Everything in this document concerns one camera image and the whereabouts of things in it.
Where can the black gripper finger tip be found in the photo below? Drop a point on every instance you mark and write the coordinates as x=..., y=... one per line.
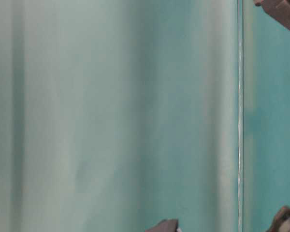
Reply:
x=166, y=225

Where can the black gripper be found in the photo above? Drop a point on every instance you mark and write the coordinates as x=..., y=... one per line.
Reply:
x=281, y=221

